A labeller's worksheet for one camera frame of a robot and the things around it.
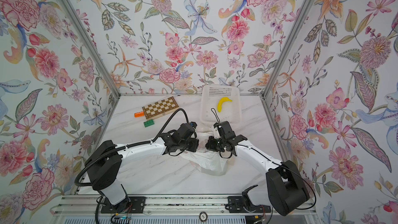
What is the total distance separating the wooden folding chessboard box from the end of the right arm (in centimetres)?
41

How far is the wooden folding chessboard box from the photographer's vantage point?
109cm

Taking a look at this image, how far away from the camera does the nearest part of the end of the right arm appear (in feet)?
2.07
